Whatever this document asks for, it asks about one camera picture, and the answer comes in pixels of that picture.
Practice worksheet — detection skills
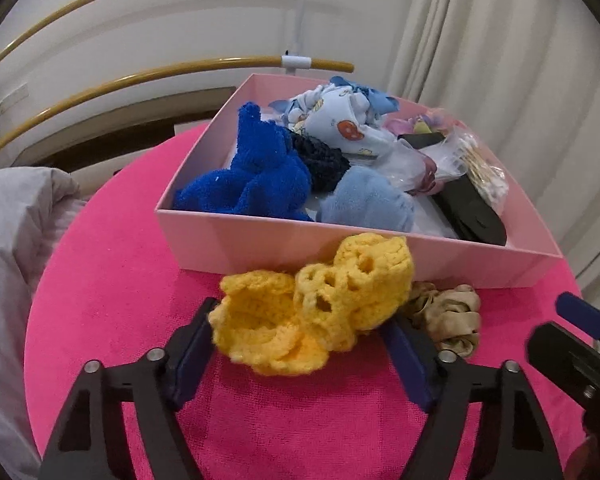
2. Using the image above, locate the pink round table cloth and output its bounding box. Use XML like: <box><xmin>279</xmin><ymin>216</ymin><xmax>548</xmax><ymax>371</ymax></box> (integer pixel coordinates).
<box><xmin>24</xmin><ymin>125</ymin><xmax>596</xmax><ymax>480</ymax></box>

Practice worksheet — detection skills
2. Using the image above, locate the light blue plush cloth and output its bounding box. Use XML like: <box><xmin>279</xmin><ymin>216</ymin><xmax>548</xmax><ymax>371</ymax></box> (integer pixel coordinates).
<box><xmin>316</xmin><ymin>166</ymin><xmax>416</xmax><ymax>235</ymax></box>

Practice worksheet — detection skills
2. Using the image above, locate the printed baby cloth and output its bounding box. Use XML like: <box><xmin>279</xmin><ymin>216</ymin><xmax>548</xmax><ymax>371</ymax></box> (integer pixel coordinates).
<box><xmin>270</xmin><ymin>85</ymin><xmax>398</xmax><ymax>158</ymax></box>

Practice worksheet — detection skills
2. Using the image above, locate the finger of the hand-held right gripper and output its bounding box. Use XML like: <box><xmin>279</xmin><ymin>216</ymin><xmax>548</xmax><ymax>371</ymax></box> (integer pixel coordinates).
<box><xmin>555</xmin><ymin>291</ymin><xmax>600</xmax><ymax>341</ymax></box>
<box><xmin>526</xmin><ymin>322</ymin><xmax>600</xmax><ymax>411</ymax></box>

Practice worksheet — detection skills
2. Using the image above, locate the black leather pouch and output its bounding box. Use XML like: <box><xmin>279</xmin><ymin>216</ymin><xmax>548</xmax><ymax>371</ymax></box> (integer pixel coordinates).
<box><xmin>397</xmin><ymin>132</ymin><xmax>508</xmax><ymax>247</ymax></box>

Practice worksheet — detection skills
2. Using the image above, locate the blue fabric bow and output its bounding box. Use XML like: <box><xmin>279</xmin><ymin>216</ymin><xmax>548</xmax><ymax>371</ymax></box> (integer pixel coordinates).
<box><xmin>327</xmin><ymin>76</ymin><xmax>398</xmax><ymax>126</ymax></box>

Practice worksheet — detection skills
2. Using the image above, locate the short wooden barre rail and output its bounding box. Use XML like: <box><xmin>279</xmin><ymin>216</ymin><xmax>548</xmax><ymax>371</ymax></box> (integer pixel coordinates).
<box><xmin>0</xmin><ymin>56</ymin><xmax>356</xmax><ymax>163</ymax></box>

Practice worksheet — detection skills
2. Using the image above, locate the white bedding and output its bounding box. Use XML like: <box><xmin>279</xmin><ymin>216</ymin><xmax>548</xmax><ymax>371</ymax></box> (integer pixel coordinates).
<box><xmin>0</xmin><ymin>166</ymin><xmax>88</xmax><ymax>471</ymax></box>

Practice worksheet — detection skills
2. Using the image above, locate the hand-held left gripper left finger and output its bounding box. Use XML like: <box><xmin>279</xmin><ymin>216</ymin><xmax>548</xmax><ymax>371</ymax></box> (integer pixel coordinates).
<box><xmin>40</xmin><ymin>297</ymin><xmax>221</xmax><ymax>480</ymax></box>

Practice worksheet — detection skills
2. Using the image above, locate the cotton swab bag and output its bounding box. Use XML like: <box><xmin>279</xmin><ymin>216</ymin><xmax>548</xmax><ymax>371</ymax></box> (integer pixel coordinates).
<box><xmin>430</xmin><ymin>130</ymin><xmax>510</xmax><ymax>211</ymax></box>

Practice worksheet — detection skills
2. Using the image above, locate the navy crochet piece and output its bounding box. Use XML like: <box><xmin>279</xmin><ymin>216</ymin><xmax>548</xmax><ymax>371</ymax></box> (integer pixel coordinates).
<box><xmin>290</xmin><ymin>130</ymin><xmax>352</xmax><ymax>193</ymax></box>

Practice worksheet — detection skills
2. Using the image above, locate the wall outlet plate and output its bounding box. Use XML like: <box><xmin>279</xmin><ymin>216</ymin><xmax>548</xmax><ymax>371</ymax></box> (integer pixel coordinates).
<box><xmin>0</xmin><ymin>86</ymin><xmax>29</xmax><ymax>115</ymax></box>

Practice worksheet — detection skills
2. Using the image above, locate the pastel organza flower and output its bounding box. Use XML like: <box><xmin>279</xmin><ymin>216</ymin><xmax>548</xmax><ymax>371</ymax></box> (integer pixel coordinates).
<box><xmin>384</xmin><ymin>110</ymin><xmax>466</xmax><ymax>136</ymax></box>

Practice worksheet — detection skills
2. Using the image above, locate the white barre post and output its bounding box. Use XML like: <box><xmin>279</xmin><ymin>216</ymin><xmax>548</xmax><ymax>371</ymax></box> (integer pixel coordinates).
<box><xmin>281</xmin><ymin>0</ymin><xmax>326</xmax><ymax>75</ymax></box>

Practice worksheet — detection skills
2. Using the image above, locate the pink box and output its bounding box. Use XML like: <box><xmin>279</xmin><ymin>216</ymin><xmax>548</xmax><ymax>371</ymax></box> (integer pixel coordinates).
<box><xmin>155</xmin><ymin>73</ymin><xmax>565</xmax><ymax>289</ymax></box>

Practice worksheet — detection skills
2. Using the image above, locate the yellow crochet piece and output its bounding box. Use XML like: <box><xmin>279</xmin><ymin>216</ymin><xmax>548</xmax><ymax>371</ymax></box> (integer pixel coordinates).
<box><xmin>207</xmin><ymin>233</ymin><xmax>415</xmax><ymax>376</ymax></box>

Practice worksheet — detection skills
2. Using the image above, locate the cream curtain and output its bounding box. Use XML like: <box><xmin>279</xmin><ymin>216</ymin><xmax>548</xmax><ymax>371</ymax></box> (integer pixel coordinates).
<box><xmin>385</xmin><ymin>0</ymin><xmax>600</xmax><ymax>286</ymax></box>

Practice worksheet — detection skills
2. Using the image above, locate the clear plastic bag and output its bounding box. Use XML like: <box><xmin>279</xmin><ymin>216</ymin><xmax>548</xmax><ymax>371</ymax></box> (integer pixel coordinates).
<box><xmin>387</xmin><ymin>140</ymin><xmax>446</xmax><ymax>196</ymax></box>

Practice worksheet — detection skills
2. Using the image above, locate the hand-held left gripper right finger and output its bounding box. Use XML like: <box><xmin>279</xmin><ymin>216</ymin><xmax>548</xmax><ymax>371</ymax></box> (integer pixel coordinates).
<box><xmin>380</xmin><ymin>317</ymin><xmax>563</xmax><ymax>480</ymax></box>

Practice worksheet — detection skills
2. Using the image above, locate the dark wood top bench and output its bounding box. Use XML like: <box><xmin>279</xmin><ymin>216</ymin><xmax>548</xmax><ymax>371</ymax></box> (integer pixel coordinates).
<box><xmin>25</xmin><ymin>87</ymin><xmax>241</xmax><ymax>171</ymax></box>

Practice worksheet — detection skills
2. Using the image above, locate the beige satin scrunchie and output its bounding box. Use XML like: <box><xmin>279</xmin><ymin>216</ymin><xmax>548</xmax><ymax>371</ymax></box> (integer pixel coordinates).
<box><xmin>407</xmin><ymin>282</ymin><xmax>482</xmax><ymax>359</ymax></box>

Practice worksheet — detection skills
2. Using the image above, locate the royal blue towel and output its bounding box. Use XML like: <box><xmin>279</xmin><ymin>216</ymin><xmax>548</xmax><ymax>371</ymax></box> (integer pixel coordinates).
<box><xmin>172</xmin><ymin>102</ymin><xmax>315</xmax><ymax>222</ymax></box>

